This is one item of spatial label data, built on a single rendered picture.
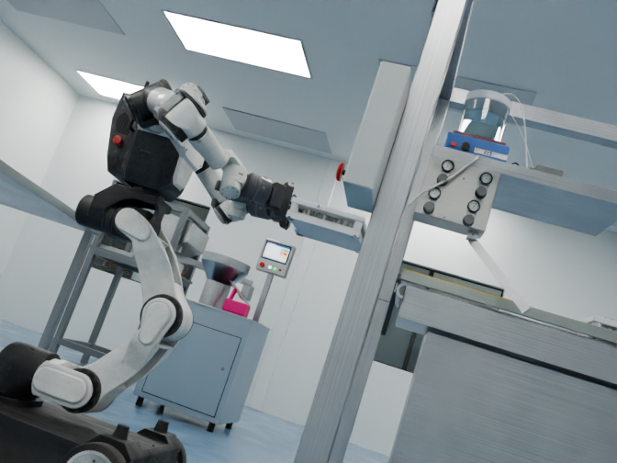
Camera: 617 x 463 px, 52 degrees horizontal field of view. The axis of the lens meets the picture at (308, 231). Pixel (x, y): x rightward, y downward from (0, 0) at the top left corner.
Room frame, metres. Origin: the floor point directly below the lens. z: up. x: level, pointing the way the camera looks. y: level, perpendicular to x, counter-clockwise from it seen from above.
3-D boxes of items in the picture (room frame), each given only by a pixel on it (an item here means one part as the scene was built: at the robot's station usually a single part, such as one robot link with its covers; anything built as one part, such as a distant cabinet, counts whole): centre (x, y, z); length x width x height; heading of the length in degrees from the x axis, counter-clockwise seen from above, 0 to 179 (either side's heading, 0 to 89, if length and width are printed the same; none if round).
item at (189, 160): (2.22, 0.62, 1.15); 0.34 x 0.30 x 0.36; 169
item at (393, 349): (6.78, -1.52, 1.43); 1.38 x 0.01 x 1.16; 78
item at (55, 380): (2.21, 0.57, 0.28); 0.21 x 0.20 x 0.13; 79
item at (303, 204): (2.08, -0.06, 1.06); 0.25 x 0.24 x 0.02; 168
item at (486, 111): (1.99, -0.44, 1.53); 0.15 x 0.15 x 0.19
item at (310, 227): (2.08, -0.06, 1.02); 0.24 x 0.24 x 0.02; 78
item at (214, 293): (4.64, 0.44, 0.95); 0.49 x 0.36 x 0.38; 78
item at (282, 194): (2.01, 0.15, 1.06); 0.12 x 0.10 x 0.13; 111
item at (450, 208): (1.90, -0.40, 1.22); 0.22 x 0.11 x 0.20; 79
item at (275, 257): (4.67, 0.17, 1.07); 0.23 x 0.10 x 0.62; 78
